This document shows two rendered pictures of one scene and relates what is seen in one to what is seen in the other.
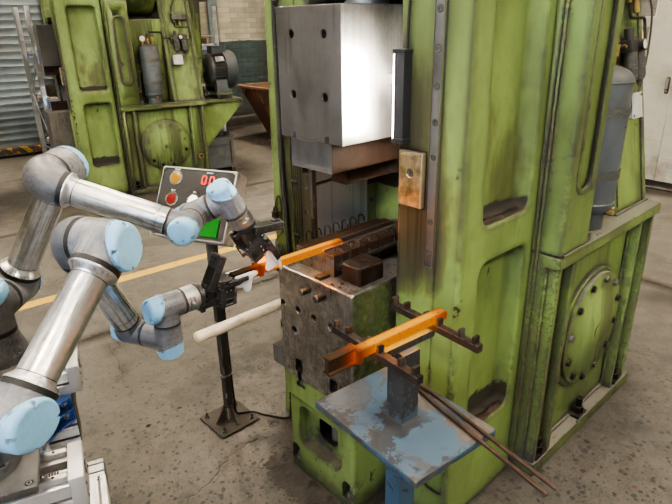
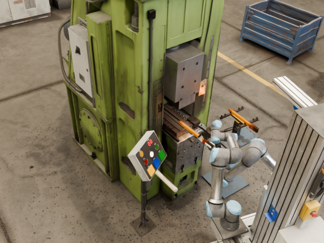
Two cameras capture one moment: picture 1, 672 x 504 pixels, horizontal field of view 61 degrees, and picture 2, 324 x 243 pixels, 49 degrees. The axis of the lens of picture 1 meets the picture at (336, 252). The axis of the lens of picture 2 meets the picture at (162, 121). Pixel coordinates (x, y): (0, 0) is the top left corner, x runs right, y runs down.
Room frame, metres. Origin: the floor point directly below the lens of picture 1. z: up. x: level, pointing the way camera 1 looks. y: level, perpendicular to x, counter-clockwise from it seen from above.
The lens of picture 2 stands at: (1.95, 2.67, 3.23)
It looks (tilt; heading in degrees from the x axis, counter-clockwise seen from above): 40 degrees down; 272
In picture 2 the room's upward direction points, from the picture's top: 2 degrees clockwise
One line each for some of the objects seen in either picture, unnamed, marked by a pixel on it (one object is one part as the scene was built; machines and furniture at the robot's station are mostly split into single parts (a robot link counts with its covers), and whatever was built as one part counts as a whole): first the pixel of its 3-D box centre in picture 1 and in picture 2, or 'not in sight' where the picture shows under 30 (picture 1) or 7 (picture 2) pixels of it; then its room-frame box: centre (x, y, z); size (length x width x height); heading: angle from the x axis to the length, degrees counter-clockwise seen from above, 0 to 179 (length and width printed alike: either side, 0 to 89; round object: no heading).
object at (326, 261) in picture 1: (357, 242); (170, 120); (1.96, -0.08, 0.96); 0.42 x 0.20 x 0.09; 133
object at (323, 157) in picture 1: (356, 145); (172, 90); (1.96, -0.08, 1.32); 0.42 x 0.20 x 0.10; 133
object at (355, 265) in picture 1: (363, 270); (193, 121); (1.73, -0.09, 0.95); 0.12 x 0.08 x 0.06; 133
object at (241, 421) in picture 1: (229, 411); (142, 222); (2.18, 0.51, 0.05); 0.22 x 0.22 x 0.09; 43
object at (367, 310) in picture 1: (369, 310); (172, 137); (1.93, -0.12, 0.69); 0.56 x 0.38 x 0.45; 133
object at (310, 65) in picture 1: (365, 71); (177, 66); (1.93, -0.11, 1.56); 0.42 x 0.39 x 0.40; 133
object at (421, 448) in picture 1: (401, 417); (235, 136); (1.27, -0.17, 0.71); 0.40 x 0.30 x 0.02; 38
